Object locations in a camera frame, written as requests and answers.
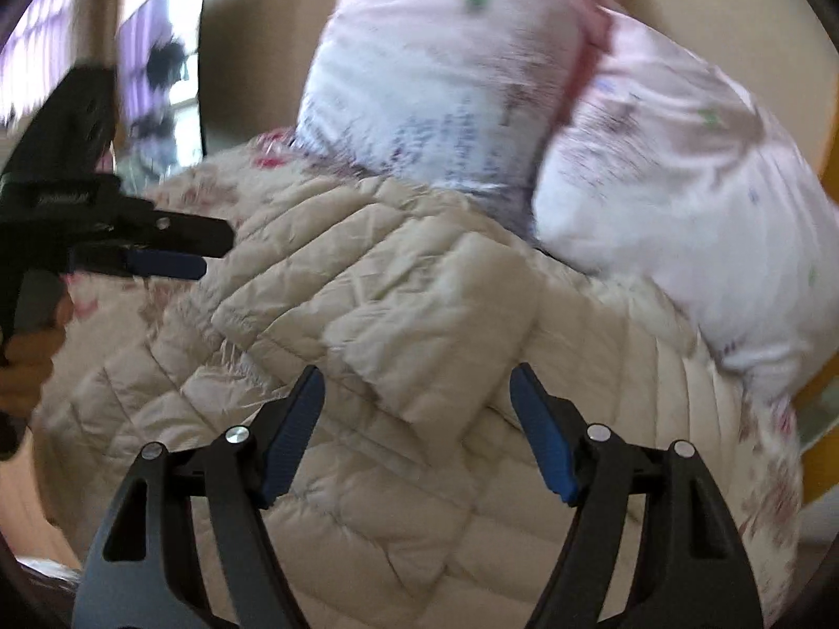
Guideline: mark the pink floral pillow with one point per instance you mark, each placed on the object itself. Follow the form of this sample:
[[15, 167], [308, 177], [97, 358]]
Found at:
[[688, 196], [432, 72]]

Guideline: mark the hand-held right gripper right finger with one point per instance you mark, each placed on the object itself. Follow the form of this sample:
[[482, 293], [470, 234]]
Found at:
[[544, 439]]

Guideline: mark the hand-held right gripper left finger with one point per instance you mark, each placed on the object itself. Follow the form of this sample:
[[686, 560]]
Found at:
[[288, 445]]

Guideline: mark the window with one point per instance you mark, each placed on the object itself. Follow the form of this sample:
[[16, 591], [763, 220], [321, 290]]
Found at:
[[39, 39]]

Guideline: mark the beige quilted blanket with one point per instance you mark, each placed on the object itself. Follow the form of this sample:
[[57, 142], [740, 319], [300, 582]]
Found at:
[[393, 354]]

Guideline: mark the person's left hand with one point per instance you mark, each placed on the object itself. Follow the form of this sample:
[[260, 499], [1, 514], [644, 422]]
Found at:
[[29, 367]]

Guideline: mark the floral bedspread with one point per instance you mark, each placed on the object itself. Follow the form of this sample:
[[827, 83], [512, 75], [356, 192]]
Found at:
[[773, 472]]

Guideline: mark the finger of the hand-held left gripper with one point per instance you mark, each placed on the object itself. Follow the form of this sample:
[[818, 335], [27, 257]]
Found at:
[[164, 263], [196, 232]]

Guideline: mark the dark-framed mirror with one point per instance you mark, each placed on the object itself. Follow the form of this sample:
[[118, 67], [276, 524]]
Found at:
[[164, 59]]

